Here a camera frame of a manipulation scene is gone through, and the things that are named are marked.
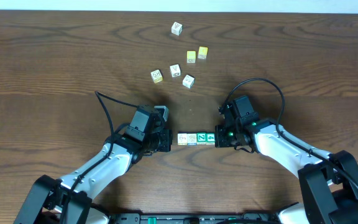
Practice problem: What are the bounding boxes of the blue sided wooden block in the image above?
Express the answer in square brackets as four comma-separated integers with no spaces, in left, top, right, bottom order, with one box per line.
[186,133,197,146]

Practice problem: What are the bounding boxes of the white wooden block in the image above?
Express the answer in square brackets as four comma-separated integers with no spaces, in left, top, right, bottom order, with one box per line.
[182,75,195,88]

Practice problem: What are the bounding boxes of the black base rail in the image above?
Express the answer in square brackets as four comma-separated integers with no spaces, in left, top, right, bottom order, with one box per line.
[109,212,282,224]

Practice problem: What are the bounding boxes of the yellow sided wooden block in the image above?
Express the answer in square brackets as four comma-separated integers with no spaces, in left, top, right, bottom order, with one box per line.
[177,133,188,146]

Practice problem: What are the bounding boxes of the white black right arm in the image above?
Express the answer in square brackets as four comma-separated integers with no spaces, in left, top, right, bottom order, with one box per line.
[215,119,358,223]

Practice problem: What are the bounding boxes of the green number 4 block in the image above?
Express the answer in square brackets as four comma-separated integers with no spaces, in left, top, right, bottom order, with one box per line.
[206,133,216,145]

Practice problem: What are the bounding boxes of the yellow top wooden block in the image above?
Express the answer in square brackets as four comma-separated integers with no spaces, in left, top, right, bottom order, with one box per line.
[186,51,196,63]

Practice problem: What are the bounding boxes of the wooden block letter W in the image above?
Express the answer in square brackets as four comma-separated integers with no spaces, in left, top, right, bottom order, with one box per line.
[170,64,181,77]

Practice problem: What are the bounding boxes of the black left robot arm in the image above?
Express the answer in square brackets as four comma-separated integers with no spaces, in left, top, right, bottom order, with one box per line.
[15,105,173,223]

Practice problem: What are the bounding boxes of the green letter N block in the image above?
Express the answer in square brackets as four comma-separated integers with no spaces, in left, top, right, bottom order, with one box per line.
[196,133,207,145]

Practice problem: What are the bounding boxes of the wooden block letter B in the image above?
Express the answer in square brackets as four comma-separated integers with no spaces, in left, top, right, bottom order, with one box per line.
[150,70,163,83]

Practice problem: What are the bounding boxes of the wooden block number 3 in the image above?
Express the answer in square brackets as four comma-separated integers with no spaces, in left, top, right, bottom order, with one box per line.
[171,22,183,35]

